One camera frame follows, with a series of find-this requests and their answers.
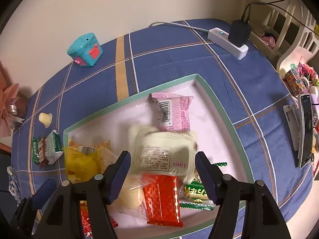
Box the red flower snack packet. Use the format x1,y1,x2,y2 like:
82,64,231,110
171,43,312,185
80,201,118,238

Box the brown milk biscuit packet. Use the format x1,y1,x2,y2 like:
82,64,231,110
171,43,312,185
38,138,48,168

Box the clear round bun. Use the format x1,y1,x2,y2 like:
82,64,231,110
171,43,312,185
109,175,147,218

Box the green striped candy packet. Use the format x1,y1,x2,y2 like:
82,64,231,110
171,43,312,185
179,169,215,211

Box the mint green snack packet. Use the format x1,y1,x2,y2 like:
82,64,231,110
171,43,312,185
45,129,63,165

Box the beige barcode cake packet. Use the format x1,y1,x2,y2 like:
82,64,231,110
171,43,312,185
67,139,118,172

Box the orange red patterned packet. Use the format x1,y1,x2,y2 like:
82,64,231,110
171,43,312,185
142,174,184,227

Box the cream paper snack packet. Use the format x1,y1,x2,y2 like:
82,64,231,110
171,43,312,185
128,125,197,183

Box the pink snack packet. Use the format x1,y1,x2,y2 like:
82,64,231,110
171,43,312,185
151,92,194,132

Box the yellow snack packet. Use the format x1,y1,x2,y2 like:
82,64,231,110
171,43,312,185
63,147,100,183

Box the crumpled blue white wrapper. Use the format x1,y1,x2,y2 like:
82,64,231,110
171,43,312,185
7,166,21,205

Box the small pudding cup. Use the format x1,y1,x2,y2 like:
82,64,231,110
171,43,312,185
38,112,52,128

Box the smartphone on white stand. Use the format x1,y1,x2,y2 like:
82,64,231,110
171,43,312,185
283,93,314,169

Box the pink flower bouquet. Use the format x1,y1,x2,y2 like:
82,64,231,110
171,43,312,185
1,64,28,138

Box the teal rimmed white tray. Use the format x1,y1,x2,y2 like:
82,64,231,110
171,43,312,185
63,74,254,238

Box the checkered mug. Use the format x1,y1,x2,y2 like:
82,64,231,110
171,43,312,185
284,67,310,97

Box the blue plaid tablecloth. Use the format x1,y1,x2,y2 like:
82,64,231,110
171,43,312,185
11,19,312,220

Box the teal toy house box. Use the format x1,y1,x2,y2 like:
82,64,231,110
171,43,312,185
67,32,103,68

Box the white power strip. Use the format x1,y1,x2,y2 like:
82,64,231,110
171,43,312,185
208,27,249,60

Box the black power adapter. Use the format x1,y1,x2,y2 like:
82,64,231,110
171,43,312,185
228,20,252,48

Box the white power cable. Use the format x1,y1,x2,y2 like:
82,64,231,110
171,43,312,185
149,22,209,34

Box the black adapter cable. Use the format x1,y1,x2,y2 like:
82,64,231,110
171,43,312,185
240,0,319,34

